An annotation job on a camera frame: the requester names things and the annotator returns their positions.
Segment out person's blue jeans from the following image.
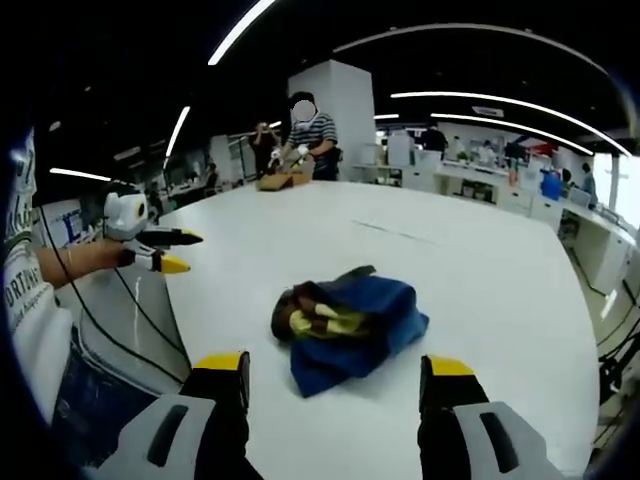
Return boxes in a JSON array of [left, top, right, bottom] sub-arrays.
[[49, 322, 194, 451]]

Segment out blue garment with brown lining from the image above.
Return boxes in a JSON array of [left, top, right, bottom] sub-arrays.
[[270, 264, 430, 399]]

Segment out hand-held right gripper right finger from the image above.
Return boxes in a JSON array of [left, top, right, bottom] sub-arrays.
[[417, 354, 566, 480]]

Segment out black floor cables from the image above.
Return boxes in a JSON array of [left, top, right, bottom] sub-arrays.
[[592, 279, 640, 446]]

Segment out white office desk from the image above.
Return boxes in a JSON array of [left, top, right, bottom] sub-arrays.
[[558, 197, 640, 297]]

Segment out ceiling light strip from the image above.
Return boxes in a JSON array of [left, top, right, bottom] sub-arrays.
[[429, 113, 597, 154], [389, 90, 632, 157], [163, 105, 193, 157], [48, 166, 113, 183], [207, 0, 277, 67]]

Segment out blue bin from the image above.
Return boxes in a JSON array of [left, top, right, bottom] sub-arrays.
[[538, 169, 565, 202]]

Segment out white square pillar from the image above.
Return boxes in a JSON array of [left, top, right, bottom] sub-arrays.
[[287, 59, 377, 182]]

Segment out white low cabinets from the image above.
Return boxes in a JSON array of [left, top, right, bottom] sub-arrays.
[[433, 162, 566, 221]]

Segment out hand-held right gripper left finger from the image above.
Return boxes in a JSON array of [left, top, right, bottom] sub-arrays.
[[94, 351, 264, 480]]

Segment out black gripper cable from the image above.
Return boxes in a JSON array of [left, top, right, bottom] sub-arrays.
[[38, 202, 187, 384]]

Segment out brown cardboard box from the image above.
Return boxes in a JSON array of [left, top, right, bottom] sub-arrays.
[[255, 167, 315, 193]]

